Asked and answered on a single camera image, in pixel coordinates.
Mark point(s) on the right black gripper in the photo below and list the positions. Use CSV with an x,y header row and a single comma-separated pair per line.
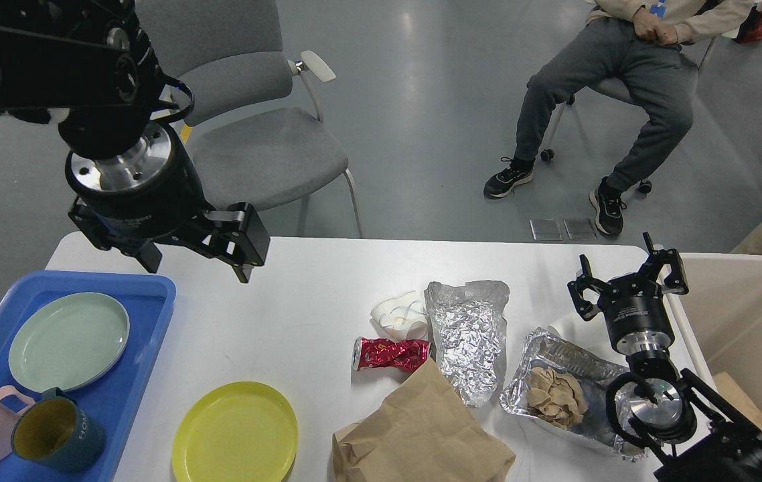
x,y
635,314

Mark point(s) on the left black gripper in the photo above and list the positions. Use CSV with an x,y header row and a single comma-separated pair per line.
x,y
151,195

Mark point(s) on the yellow plate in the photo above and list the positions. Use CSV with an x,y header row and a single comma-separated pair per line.
x,y
243,431

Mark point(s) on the dark teal mug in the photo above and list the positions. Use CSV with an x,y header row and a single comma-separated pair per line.
x,y
58,434

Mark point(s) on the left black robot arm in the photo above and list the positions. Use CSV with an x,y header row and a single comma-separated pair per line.
x,y
90,68

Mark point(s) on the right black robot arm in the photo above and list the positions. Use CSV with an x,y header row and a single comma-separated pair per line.
x,y
692,430

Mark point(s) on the grey office chair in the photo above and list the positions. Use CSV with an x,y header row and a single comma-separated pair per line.
x,y
230,54

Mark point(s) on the aluminium foil tray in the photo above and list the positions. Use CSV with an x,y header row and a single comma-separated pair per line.
x,y
547,350

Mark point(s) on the crumpled brown napkin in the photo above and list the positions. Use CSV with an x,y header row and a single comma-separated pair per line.
x,y
556,398

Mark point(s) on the cardboard piece in bin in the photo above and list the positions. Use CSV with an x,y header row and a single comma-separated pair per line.
x,y
730,390

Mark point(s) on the person's wheeled chair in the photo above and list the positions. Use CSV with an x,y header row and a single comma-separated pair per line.
x,y
614,88

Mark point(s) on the silver foil bag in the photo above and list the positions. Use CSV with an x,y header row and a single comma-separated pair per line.
x,y
469,334

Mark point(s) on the crumpled white tissue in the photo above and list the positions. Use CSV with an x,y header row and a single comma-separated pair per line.
x,y
402,318

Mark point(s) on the pale green plate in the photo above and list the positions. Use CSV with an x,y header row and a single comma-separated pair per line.
x,y
69,343

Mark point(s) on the crushed red can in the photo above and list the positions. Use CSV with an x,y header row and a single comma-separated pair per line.
x,y
407,355

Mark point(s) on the brown paper bag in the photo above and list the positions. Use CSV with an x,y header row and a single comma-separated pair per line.
x,y
421,432

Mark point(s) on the seated person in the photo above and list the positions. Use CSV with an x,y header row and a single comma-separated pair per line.
x,y
640,43

